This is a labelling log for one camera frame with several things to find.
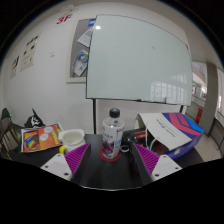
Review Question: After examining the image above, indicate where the whiteboard on stand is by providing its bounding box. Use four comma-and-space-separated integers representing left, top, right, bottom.
85, 13, 194, 135

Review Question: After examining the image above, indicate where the sheet with colourful circle print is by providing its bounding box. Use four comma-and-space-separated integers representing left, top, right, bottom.
73, 49, 90, 77

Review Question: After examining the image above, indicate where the grey framed notice board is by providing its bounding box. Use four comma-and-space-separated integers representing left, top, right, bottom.
65, 18, 98, 84

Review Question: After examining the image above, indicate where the black penguin toy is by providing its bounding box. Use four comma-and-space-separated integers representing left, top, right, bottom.
123, 129, 148, 148

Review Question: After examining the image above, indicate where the brown wooden chair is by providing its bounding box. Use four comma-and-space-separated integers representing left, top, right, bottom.
0, 107, 22, 152

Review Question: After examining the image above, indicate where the small white wall chart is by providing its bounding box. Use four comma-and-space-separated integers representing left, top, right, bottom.
9, 54, 20, 80

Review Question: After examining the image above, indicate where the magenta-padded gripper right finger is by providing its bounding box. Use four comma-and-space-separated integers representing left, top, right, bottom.
130, 143, 183, 183

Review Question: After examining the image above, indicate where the white blue pink cardboard box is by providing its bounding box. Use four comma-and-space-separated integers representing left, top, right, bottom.
134, 112, 205, 160

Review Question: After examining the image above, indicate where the large white wall chart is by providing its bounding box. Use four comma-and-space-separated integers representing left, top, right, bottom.
19, 33, 43, 73

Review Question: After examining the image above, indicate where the black cloth bag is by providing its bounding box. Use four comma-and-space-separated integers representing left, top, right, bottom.
23, 108, 46, 129

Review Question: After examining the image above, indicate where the white ceiling-edge fixture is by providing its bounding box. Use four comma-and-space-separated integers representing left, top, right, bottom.
61, 4, 80, 14

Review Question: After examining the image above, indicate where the clear black-capped drink bottle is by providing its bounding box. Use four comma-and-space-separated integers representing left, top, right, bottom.
101, 107, 126, 160

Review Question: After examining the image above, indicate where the red floor number sign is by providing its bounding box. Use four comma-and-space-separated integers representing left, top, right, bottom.
55, 14, 73, 25

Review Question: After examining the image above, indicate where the white paper sheet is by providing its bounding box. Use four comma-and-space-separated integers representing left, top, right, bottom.
77, 27, 94, 48

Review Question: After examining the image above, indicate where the flat round red coaster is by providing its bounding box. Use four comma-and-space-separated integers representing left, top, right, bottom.
98, 147, 122, 163

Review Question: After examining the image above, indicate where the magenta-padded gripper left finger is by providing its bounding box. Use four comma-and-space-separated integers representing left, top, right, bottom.
39, 143, 96, 184

